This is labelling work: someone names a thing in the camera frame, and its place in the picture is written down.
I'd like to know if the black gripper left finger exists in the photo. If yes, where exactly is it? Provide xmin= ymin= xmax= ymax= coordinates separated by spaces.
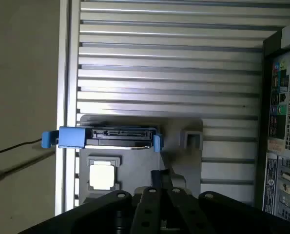
xmin=18 ymin=170 xmax=163 ymax=234

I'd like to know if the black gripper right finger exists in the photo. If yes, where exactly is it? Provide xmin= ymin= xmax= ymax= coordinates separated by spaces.
xmin=162 ymin=170 xmax=290 ymax=234

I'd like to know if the hard disk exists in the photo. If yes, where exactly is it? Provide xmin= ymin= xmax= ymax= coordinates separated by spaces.
xmin=41 ymin=125 xmax=162 ymax=154

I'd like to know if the silver CPU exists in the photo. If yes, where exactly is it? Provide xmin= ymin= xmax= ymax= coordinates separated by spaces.
xmin=89 ymin=163 xmax=118 ymax=190

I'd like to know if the grey plastic parts rack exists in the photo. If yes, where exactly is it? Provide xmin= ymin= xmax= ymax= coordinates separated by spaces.
xmin=75 ymin=114 xmax=204 ymax=208

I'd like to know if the thin black floor cable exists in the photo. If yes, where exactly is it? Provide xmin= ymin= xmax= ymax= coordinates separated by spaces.
xmin=0 ymin=138 xmax=43 ymax=157

